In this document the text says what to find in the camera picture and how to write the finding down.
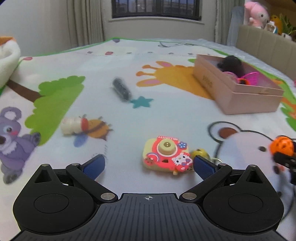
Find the black luggage tag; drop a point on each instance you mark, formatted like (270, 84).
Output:
(243, 81)

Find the pink cardboard box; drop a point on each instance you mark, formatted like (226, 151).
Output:
(233, 98)

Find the orange toy helmet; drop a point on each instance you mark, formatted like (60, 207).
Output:
(283, 145)

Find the black item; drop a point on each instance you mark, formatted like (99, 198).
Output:
(121, 89)

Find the beige upholstered headboard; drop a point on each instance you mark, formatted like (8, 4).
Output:
(273, 49)

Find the pink plastic basket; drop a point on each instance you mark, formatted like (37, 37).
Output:
(252, 78)

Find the beige curtain right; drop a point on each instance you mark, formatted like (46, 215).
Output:
(229, 16)

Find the yellow plush toy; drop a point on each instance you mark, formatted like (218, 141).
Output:
(277, 23)

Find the pink plush doll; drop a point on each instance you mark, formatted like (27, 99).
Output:
(255, 15)

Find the beige curtain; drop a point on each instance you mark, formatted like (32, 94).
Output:
(85, 23)
(229, 16)

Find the yellow hello kitty camera toy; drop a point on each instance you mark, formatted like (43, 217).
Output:
(169, 154)

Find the pink round cartoon tin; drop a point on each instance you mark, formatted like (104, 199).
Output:
(231, 75)

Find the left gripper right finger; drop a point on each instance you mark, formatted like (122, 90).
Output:
(212, 176)

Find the white orange fleece blanket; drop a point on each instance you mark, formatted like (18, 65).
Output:
(10, 55)

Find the black plush toy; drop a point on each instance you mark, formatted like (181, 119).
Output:
(231, 64)

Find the potted green plant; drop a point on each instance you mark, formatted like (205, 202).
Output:
(287, 28)

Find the beige curtain left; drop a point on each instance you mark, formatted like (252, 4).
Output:
(85, 23)

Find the cartoon animal play mat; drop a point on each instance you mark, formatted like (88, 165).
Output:
(112, 97)

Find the dark framed window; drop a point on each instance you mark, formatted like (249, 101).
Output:
(183, 9)

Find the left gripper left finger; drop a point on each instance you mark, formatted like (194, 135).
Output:
(85, 174)

